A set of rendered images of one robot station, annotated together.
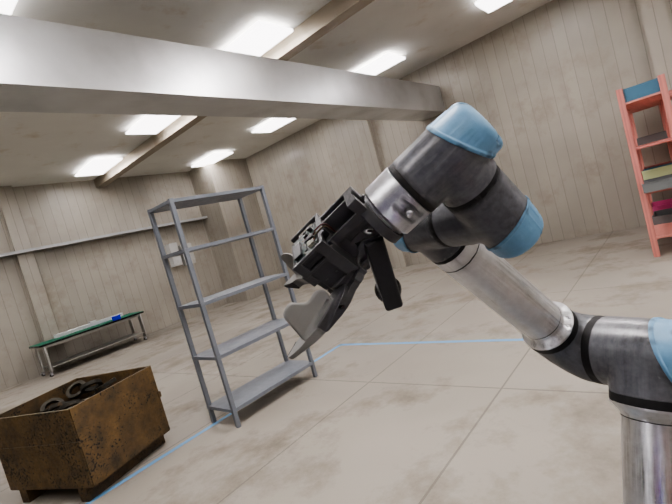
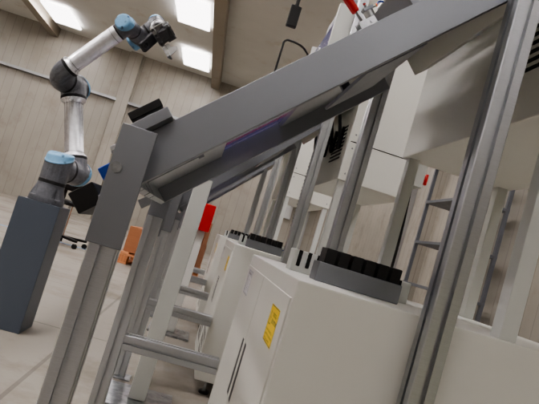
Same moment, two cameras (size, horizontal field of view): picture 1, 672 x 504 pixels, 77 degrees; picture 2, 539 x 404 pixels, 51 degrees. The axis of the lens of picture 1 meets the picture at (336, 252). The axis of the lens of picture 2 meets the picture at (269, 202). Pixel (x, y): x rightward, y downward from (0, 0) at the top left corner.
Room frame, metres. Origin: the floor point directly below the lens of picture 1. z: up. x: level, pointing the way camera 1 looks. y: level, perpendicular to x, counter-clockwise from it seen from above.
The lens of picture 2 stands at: (1.85, 2.15, 0.66)
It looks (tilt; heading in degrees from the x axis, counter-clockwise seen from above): 4 degrees up; 224
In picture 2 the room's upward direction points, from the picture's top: 17 degrees clockwise
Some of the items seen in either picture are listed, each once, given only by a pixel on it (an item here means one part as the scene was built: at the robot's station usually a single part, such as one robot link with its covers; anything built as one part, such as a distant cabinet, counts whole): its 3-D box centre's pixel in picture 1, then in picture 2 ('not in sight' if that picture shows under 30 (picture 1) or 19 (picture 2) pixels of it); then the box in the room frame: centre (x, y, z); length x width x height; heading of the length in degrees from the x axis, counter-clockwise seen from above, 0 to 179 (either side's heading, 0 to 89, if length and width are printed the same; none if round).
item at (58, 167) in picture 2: not in sight; (58, 166); (0.69, -0.24, 0.72); 0.13 x 0.12 x 0.14; 29
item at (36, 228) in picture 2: not in sight; (25, 263); (0.70, -0.23, 0.28); 0.18 x 0.18 x 0.55; 49
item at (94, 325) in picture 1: (93, 339); not in sight; (9.64, 5.85, 0.40); 2.23 x 0.88 x 0.81; 139
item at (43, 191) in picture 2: not in sight; (49, 191); (0.70, -0.23, 0.60); 0.15 x 0.15 x 0.10
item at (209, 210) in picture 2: not in sight; (188, 267); (-0.34, -0.40, 0.39); 0.24 x 0.24 x 0.78; 50
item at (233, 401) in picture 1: (238, 299); not in sight; (4.05, 1.02, 1.01); 1.02 x 0.43 x 2.01; 138
